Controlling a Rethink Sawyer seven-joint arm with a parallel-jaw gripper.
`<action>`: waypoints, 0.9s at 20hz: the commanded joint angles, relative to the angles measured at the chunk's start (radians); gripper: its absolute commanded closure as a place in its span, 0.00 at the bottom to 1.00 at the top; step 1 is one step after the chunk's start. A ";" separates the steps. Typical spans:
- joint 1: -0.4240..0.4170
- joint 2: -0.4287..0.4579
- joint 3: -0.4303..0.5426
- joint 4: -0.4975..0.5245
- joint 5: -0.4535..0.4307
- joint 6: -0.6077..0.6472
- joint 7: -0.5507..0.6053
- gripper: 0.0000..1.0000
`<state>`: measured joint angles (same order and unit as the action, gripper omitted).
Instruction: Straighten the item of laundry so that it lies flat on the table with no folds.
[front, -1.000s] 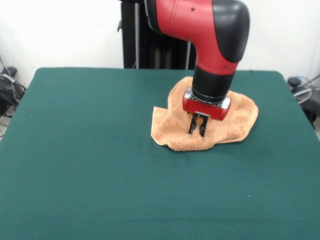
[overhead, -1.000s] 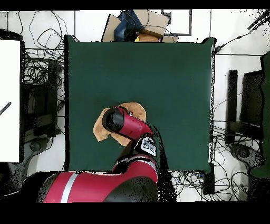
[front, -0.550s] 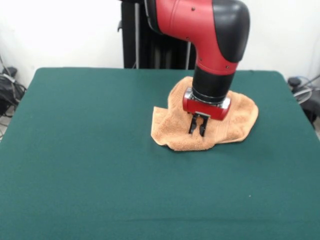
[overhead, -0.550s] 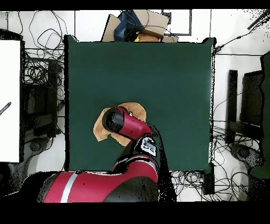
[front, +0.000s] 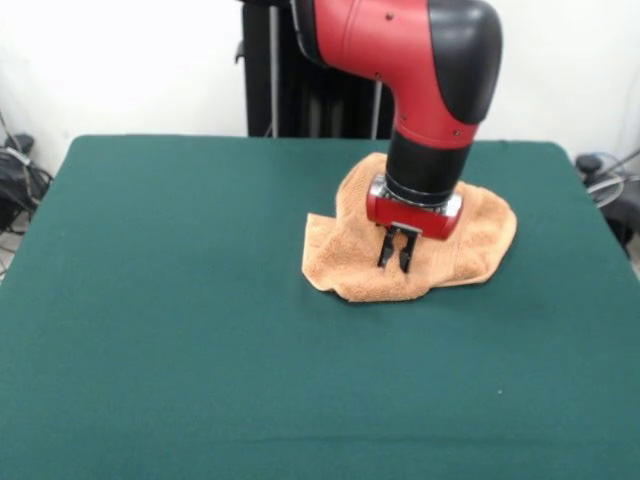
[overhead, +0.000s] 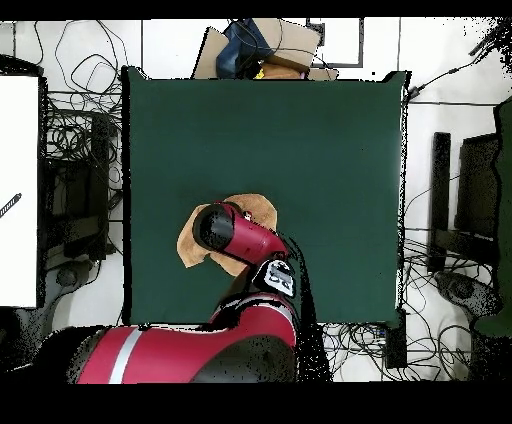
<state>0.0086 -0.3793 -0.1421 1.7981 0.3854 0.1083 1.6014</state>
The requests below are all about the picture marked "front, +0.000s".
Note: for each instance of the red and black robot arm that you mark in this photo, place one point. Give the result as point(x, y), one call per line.
point(400, 50)

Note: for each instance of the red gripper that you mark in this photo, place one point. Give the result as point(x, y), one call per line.
point(415, 222)

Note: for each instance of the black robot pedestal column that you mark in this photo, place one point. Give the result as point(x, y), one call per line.
point(265, 75)

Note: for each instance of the orange terry towel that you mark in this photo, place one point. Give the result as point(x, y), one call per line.
point(345, 260)

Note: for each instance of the dark green table cloth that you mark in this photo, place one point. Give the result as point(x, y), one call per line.
point(200, 325)

